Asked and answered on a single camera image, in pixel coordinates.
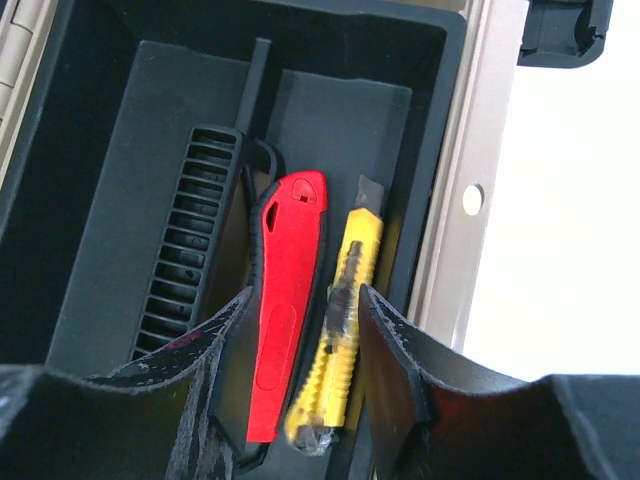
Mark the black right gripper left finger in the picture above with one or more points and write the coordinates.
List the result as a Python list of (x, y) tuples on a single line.
[(180, 412)]

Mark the black tool box tray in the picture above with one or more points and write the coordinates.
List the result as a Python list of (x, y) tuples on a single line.
[(244, 168)]

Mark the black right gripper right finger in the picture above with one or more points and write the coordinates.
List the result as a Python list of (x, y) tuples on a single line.
[(435, 414)]

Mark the tan plastic tool box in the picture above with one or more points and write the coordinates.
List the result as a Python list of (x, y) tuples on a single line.
[(98, 99)]

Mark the yellow utility knife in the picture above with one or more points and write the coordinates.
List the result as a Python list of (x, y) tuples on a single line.
[(319, 408)]

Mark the red utility knife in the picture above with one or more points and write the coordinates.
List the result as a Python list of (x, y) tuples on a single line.
[(287, 238)]

